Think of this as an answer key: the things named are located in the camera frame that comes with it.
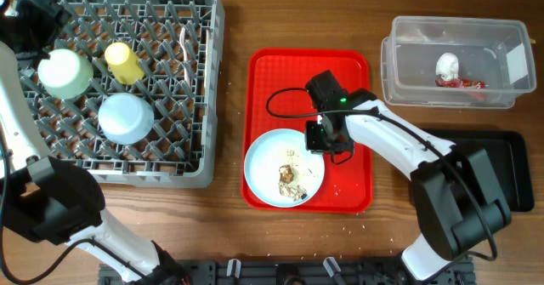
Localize green plastic bowl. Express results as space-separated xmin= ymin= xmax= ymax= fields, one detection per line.
xmin=37 ymin=49 xmax=94 ymax=100

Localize light blue dinner plate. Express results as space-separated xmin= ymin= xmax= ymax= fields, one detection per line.
xmin=243 ymin=128 xmax=326 ymax=208

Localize brown food scraps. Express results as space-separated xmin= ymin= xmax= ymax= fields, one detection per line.
xmin=278 ymin=164 xmax=307 ymax=202

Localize yellow plastic cup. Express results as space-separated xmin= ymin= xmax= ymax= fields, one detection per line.
xmin=105 ymin=42 xmax=145 ymax=85

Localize light blue plastic bowl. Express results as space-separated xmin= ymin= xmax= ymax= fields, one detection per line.
xmin=98 ymin=93 xmax=155 ymax=145

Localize white tissue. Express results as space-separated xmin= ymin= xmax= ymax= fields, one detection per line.
xmin=435 ymin=53 xmax=459 ymax=81

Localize red snack wrapper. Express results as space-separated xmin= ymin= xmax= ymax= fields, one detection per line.
xmin=435 ymin=78 xmax=486 ymax=89

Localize white plastic fork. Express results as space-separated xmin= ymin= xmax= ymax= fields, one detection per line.
xmin=178 ymin=26 xmax=190 ymax=86

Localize white plastic spoon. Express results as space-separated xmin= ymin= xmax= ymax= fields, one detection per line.
xmin=203 ymin=29 xmax=213 ymax=94

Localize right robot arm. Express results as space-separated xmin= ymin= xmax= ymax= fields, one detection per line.
xmin=305 ymin=71 xmax=512 ymax=283

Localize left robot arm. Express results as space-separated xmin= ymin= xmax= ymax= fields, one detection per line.
xmin=1 ymin=0 xmax=191 ymax=284

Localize grey plastic dishwasher rack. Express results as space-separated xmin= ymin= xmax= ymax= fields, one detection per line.
xmin=14 ymin=0 xmax=224 ymax=188

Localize red plastic serving tray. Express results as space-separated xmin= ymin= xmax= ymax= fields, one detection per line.
xmin=242 ymin=48 xmax=373 ymax=214

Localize clear plastic bin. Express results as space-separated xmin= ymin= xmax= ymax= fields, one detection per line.
xmin=381 ymin=16 xmax=537 ymax=109

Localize black plastic tray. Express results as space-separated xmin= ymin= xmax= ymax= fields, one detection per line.
xmin=424 ymin=128 xmax=535 ymax=213

